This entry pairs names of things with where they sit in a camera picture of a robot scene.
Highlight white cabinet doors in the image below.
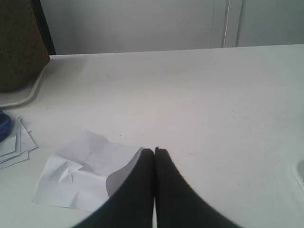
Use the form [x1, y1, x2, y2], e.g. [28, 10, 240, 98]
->
[41, 0, 304, 54]

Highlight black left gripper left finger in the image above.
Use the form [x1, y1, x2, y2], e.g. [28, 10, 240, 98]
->
[76, 149, 155, 228]

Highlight clear plastic tray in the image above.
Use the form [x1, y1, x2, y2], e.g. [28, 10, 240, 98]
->
[0, 69, 45, 109]

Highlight blue cable coil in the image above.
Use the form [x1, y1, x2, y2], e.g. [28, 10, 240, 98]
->
[0, 110, 12, 143]

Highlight stack of white papers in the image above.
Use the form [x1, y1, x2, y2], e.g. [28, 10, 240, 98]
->
[0, 117, 38, 170]

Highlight crumpled white paper sheet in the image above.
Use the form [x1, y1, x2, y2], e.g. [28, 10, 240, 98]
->
[32, 131, 143, 212]

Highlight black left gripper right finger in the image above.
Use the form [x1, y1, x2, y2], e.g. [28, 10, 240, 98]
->
[154, 147, 239, 228]

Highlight brown cork board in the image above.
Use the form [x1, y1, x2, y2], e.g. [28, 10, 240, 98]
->
[0, 0, 50, 93]

